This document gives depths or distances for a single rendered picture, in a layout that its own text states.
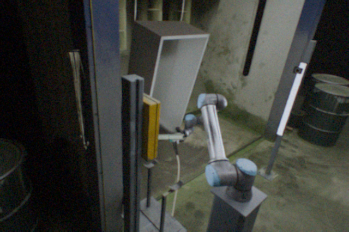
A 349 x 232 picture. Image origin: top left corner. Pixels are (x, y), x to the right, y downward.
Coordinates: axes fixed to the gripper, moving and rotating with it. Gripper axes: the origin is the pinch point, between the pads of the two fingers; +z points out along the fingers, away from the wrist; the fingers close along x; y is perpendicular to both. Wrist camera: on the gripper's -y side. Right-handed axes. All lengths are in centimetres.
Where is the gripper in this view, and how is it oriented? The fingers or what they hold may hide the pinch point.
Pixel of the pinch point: (173, 140)
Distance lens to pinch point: 225.8
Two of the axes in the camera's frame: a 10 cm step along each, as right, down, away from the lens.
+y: 2.0, 9.5, 2.4
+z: -5.1, 3.1, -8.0
